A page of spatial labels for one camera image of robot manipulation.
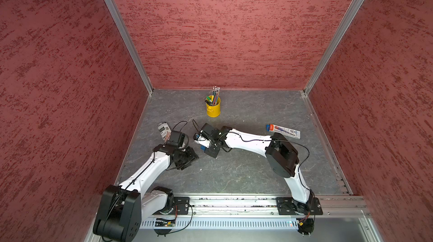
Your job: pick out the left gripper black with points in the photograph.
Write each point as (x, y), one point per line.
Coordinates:
(192, 155)

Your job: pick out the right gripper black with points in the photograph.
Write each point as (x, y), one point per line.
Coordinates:
(214, 154)

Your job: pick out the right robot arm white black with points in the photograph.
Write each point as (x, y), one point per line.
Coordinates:
(279, 152)

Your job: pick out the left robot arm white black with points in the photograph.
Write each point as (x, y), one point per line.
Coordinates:
(124, 207)

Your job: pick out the small striped can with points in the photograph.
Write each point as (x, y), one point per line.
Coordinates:
(164, 130)

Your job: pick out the yellow pen cup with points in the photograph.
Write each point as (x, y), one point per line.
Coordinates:
(213, 109)

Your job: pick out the pens bundle in cup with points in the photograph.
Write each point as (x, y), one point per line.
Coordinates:
(213, 94)

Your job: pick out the white blue red flat box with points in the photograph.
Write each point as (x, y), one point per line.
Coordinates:
(288, 132)

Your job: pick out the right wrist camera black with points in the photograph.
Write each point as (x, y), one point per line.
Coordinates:
(209, 132)

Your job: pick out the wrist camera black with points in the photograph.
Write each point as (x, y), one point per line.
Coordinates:
(177, 139)
(209, 132)

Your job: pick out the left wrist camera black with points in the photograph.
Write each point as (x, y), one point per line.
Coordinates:
(177, 139)

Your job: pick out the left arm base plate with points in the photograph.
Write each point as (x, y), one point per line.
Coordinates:
(175, 205)

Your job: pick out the aluminium front rail frame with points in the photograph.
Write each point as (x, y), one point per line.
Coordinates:
(249, 206)

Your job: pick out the white slotted cable duct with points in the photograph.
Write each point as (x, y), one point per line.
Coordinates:
(224, 224)

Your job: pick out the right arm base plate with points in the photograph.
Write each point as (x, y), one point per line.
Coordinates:
(287, 206)

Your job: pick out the left aluminium corner post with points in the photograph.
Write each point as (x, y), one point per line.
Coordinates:
(121, 26)

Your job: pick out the aluminium corner post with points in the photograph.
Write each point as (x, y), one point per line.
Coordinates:
(343, 26)
(121, 26)

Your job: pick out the right aluminium corner post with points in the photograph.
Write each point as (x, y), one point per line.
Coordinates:
(343, 26)

